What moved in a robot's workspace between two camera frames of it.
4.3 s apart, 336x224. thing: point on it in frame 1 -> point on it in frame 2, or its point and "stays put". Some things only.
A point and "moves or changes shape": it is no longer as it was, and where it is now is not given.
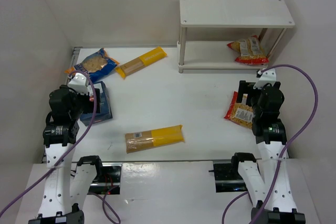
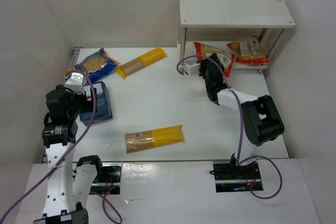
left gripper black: (94, 100) stays put
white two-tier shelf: (227, 12) stays put
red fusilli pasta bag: (240, 113) moves or changes shape
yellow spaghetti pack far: (151, 56) stays put
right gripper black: (247, 89) -> (210, 64)
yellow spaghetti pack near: (156, 138) stays put
